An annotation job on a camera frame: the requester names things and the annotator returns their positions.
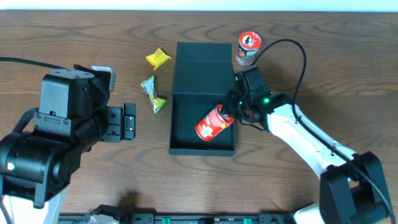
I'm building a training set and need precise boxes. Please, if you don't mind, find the green yellow snack packet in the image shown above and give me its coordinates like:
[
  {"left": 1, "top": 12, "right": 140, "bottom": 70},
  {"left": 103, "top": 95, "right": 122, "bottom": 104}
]
[{"left": 141, "top": 76, "right": 167, "bottom": 114}]

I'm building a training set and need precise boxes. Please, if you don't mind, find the black open gift box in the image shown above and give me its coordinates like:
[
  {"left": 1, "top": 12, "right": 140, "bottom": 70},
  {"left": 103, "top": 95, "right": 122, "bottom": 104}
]
[{"left": 169, "top": 42, "right": 236, "bottom": 157}]

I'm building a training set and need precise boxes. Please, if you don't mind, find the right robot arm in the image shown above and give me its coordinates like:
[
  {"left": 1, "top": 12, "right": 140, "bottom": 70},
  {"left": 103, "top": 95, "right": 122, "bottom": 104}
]
[{"left": 222, "top": 90, "right": 396, "bottom": 224}]

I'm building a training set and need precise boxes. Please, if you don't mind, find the dark Pringles can red lid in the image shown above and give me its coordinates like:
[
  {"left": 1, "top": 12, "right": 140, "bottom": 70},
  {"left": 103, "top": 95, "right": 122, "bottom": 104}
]
[{"left": 236, "top": 31, "right": 262, "bottom": 65}]

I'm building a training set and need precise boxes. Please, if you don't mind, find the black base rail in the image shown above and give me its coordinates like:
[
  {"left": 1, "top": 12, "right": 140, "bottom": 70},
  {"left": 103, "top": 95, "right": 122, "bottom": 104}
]
[{"left": 57, "top": 205, "right": 296, "bottom": 224}]

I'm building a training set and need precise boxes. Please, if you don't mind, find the small yellow snack packet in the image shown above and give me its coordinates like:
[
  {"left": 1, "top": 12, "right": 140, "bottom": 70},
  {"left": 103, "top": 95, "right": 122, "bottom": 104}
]
[{"left": 146, "top": 47, "right": 172, "bottom": 70}]

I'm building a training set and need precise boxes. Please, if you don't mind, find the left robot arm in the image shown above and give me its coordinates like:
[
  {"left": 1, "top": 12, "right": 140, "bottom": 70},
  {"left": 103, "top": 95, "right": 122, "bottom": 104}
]
[{"left": 1, "top": 102, "right": 136, "bottom": 210}]

